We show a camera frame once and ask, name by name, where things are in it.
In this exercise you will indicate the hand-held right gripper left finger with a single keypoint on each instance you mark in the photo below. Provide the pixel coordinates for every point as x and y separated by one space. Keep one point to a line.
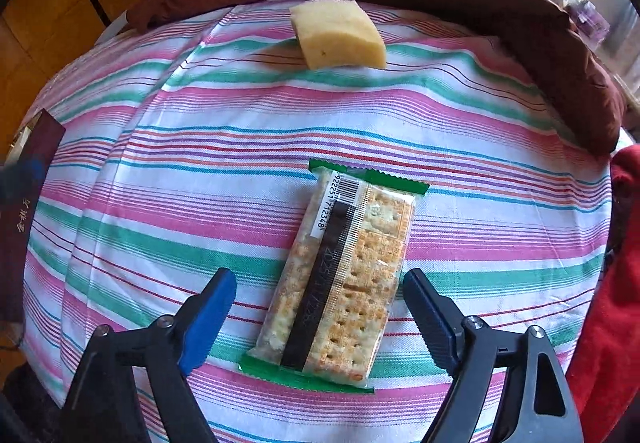
207 323

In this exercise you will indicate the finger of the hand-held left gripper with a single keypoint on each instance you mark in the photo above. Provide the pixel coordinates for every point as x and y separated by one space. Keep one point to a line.
32 169

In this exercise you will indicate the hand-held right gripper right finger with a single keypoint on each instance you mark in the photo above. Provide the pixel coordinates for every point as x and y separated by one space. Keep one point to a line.
430 323

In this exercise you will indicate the green-edged cracker packet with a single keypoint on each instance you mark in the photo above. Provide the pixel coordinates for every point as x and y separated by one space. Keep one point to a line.
350 273

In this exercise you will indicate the dark red box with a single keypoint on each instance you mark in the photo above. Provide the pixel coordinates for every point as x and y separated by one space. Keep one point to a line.
30 233

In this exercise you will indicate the orange wooden wardrobe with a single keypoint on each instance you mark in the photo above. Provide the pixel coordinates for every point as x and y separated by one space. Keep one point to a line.
65 23

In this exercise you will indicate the striped bed sheet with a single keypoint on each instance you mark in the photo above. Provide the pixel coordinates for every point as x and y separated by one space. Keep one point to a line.
200 148

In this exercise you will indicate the red fleece blanket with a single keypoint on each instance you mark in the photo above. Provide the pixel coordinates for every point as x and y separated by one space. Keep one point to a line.
615 323

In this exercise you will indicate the purple box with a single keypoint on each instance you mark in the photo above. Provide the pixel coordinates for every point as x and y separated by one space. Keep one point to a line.
592 18

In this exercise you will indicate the grey bed frame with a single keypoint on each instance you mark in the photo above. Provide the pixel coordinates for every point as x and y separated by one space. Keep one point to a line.
112 30

